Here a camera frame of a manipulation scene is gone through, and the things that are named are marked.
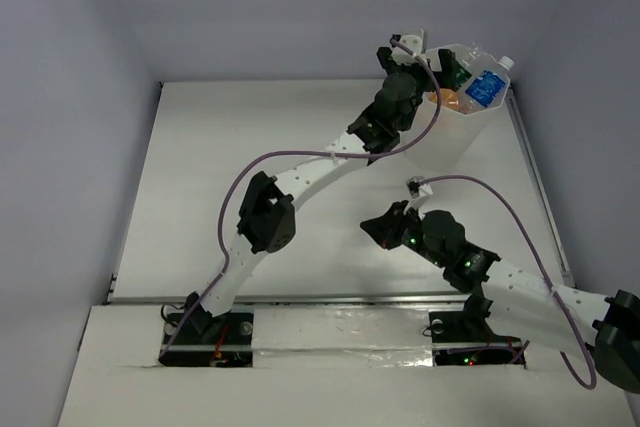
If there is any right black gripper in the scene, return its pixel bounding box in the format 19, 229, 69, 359
359, 199, 447, 268

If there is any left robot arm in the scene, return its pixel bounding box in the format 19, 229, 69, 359
179, 38, 457, 342

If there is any purple cable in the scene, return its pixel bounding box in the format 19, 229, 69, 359
159, 36, 444, 363
414, 174, 597, 391

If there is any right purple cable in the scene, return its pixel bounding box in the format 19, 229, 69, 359
414, 174, 597, 391

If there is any orange plastic bottle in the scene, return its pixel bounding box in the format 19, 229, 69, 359
440, 88, 470, 115

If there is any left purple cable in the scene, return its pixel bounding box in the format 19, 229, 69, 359
159, 36, 444, 363

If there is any green label plastic bottle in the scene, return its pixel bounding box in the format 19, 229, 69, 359
453, 61, 472, 91

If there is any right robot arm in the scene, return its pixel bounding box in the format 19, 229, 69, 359
360, 201, 639, 393

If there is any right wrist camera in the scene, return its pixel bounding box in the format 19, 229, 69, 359
405, 176, 433, 200

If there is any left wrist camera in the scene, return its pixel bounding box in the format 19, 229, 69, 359
390, 29, 426, 60

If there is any clear plastic bottle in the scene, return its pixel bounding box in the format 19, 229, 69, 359
458, 42, 488, 72

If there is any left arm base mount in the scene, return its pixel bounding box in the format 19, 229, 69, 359
159, 304, 254, 368

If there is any white translucent bin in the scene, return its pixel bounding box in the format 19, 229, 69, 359
404, 44, 504, 172

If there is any metal rail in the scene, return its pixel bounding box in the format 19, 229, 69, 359
102, 289, 576, 308

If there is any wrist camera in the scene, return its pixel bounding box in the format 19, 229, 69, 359
390, 29, 426, 60
405, 176, 433, 200

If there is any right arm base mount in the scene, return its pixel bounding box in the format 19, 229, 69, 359
422, 305, 526, 367

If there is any blue label plastic bottle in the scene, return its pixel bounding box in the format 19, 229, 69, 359
462, 54, 515, 112

